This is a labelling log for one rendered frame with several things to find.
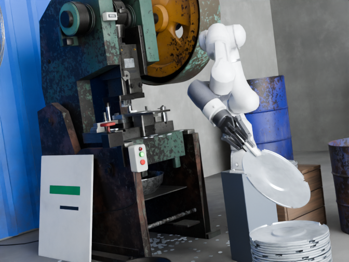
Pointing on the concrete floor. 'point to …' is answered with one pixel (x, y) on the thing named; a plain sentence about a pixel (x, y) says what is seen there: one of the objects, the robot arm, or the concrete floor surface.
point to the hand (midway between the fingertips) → (252, 150)
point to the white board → (66, 207)
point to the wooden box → (310, 178)
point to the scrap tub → (341, 178)
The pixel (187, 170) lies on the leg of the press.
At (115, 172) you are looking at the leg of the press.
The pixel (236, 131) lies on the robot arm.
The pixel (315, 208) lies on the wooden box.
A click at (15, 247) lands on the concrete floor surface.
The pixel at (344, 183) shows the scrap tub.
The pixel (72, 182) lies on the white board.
